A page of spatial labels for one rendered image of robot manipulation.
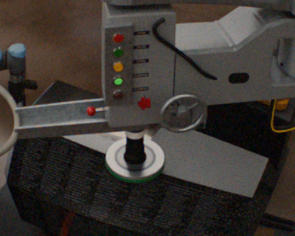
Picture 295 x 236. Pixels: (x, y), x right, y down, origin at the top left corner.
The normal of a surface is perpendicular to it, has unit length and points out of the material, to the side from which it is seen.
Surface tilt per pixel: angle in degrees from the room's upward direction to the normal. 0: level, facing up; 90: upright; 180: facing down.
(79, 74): 0
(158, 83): 90
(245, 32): 40
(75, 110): 90
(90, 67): 0
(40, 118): 1
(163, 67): 90
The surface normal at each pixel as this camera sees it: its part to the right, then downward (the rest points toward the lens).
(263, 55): 0.18, 0.64
